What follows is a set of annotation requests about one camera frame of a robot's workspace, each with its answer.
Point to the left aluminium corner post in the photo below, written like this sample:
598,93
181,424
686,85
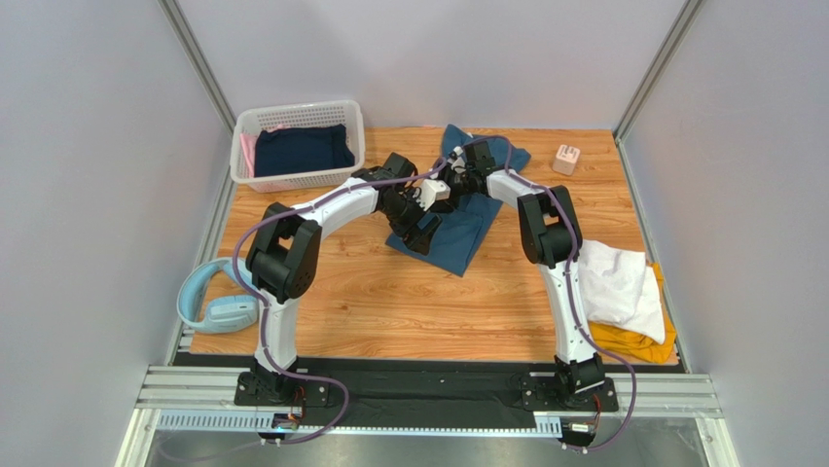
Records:
186,36

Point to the pink cube block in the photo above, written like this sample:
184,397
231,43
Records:
566,160

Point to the navy folded t shirt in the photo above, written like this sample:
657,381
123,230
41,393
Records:
297,150

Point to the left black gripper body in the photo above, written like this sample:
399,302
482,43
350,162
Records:
404,213

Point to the teal blue t shirt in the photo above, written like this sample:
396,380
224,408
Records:
463,230

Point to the white folded t shirt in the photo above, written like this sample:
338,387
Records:
621,290

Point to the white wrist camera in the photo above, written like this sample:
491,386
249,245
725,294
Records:
431,191
456,157

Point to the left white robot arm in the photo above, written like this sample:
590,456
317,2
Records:
283,256

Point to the pink t shirt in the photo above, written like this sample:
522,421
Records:
248,144

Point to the right aluminium corner post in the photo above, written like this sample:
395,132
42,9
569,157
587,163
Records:
675,35

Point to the yellow folded t shirt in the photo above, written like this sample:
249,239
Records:
641,348

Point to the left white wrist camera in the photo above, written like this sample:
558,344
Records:
431,191

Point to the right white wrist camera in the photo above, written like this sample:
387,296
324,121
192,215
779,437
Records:
456,157

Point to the light blue plastic object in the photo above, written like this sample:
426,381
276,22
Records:
223,315

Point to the white plastic laundry basket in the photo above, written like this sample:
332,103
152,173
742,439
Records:
251,123

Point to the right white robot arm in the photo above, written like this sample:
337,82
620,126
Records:
551,242

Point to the aluminium corner post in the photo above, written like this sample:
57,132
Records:
675,35
186,36

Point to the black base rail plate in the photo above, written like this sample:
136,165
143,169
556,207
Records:
403,394

